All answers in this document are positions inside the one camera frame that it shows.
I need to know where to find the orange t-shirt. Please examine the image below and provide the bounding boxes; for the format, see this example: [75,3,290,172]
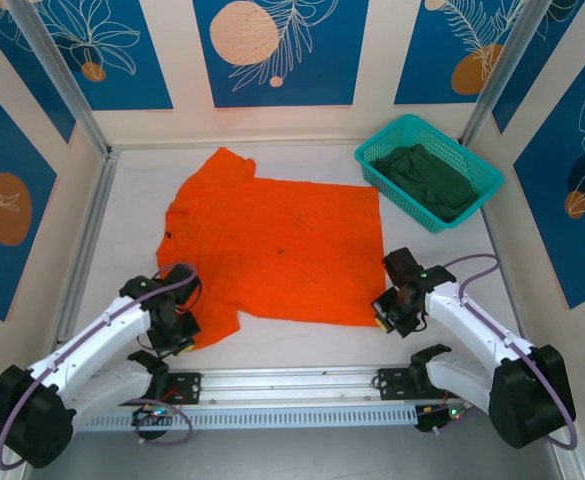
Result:
[155,146,386,351]

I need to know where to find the dark green t-shirt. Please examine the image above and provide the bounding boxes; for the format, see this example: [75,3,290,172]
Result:
[373,143,479,225]

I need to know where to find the teal plastic basket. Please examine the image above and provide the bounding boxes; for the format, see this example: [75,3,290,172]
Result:
[354,113,505,235]

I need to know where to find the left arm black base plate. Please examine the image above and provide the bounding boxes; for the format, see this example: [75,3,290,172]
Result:
[110,370,203,407]

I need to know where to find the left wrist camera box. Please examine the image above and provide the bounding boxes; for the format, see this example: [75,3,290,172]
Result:
[164,264,201,302]

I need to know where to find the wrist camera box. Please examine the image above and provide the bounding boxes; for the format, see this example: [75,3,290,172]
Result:
[164,264,201,302]
[381,247,423,286]

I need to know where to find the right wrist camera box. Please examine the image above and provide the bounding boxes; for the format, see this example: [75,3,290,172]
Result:
[381,247,423,286]

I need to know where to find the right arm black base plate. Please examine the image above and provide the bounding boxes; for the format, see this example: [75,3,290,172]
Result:
[376,367,471,402]

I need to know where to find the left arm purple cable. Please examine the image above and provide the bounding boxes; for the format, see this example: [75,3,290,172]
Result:
[0,262,203,471]

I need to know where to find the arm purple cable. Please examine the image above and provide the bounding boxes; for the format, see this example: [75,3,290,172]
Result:
[424,253,579,451]
[0,262,203,471]

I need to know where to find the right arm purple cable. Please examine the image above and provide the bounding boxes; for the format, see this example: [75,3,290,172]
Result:
[424,253,579,451]

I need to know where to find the aluminium mounting rail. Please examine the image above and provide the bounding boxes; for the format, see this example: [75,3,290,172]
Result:
[15,360,566,411]

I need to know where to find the grey slotted cable duct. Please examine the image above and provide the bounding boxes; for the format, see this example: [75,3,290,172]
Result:
[66,403,421,434]

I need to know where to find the aluminium frame leg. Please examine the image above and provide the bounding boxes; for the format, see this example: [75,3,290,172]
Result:
[551,439,585,480]

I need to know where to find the aluminium frame post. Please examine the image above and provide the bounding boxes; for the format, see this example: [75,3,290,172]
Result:
[457,0,558,147]
[6,0,118,160]

